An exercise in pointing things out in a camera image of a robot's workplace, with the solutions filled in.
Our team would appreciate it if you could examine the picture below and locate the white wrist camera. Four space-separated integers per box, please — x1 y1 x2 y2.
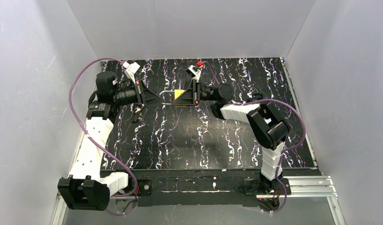
122 61 140 84
186 61 204 82

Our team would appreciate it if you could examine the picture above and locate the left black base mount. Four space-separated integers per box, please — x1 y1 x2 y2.
114 179 153 197

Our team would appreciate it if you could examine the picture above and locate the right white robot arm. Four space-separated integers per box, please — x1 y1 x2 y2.
172 80 290 181

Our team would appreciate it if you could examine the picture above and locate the black key fob with lanyard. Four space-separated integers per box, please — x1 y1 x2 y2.
131 104 145 123

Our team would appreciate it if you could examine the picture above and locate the brass padlock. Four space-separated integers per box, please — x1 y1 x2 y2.
159 89 186 107

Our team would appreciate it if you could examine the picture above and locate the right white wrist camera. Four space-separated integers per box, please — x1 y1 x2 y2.
186 61 204 82

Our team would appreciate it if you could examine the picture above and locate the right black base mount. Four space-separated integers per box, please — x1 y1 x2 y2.
238 174 292 195

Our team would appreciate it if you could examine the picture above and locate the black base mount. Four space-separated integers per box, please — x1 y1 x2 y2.
114 179 153 197
238 174 292 195

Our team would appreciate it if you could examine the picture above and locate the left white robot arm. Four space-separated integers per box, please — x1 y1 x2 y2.
58 71 162 211

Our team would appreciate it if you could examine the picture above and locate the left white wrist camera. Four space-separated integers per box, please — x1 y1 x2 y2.
122 61 140 84

